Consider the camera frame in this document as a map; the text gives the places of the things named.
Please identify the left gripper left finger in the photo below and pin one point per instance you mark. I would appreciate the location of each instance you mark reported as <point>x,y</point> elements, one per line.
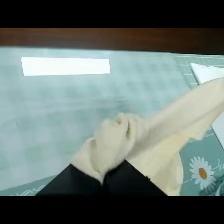
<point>71,185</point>

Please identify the cream shirt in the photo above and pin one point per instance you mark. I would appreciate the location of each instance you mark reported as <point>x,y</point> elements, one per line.
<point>133,146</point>

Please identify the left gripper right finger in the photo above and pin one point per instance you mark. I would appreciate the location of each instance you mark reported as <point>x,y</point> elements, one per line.
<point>130,183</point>

